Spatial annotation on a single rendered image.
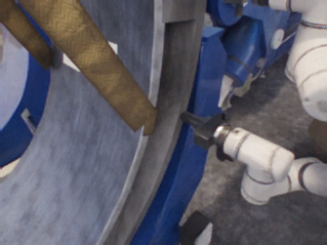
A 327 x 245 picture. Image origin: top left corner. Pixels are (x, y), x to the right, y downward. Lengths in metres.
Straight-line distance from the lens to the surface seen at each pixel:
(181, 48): 0.72
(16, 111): 2.55
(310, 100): 0.41
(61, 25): 0.51
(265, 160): 0.61
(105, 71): 0.54
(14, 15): 1.04
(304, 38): 0.55
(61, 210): 1.00
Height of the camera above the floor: 2.37
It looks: 40 degrees down
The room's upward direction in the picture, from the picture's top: 6 degrees counter-clockwise
